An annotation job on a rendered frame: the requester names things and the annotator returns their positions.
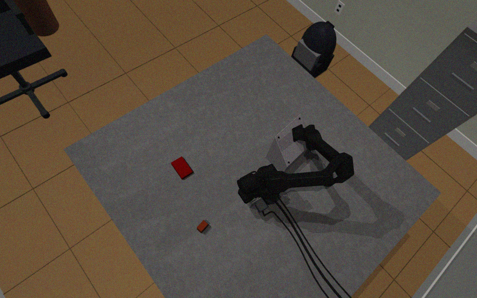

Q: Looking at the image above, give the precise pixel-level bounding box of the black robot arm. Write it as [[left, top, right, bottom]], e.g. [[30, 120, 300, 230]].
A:
[[237, 124, 354, 205]]

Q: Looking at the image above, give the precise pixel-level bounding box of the brown cube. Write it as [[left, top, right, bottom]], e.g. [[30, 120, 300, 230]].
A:
[[197, 220, 208, 233]]

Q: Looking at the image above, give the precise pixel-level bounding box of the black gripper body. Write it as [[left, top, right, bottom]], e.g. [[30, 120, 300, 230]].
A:
[[238, 188, 260, 204]]

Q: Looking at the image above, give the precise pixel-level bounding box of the red block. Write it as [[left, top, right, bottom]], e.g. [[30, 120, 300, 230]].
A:
[[171, 157, 193, 179]]

